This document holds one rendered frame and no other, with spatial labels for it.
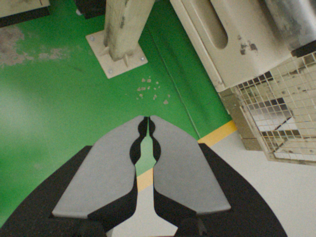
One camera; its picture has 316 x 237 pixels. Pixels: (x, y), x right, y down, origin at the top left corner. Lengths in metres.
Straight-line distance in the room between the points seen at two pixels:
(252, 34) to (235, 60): 0.03
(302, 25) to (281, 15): 0.02
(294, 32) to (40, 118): 1.00
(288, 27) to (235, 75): 0.07
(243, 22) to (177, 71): 0.98
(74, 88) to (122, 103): 0.26
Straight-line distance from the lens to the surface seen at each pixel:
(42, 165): 1.04
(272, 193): 1.65
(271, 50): 0.26
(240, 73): 0.24
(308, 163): 0.99
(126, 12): 0.73
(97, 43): 1.13
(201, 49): 0.28
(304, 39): 0.23
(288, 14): 0.23
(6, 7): 1.11
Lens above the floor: 1.00
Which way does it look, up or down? 70 degrees down
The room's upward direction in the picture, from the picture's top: 70 degrees clockwise
